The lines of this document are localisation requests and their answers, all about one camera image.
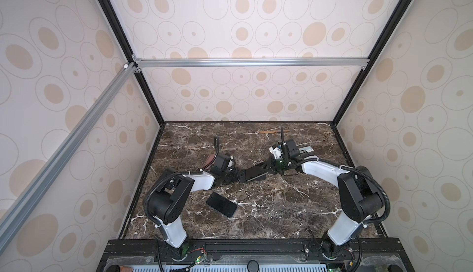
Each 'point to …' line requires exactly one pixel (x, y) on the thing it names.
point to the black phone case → (256, 173)
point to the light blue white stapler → (307, 149)
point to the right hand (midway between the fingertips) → (261, 168)
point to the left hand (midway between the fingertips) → (248, 173)
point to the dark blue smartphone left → (222, 204)
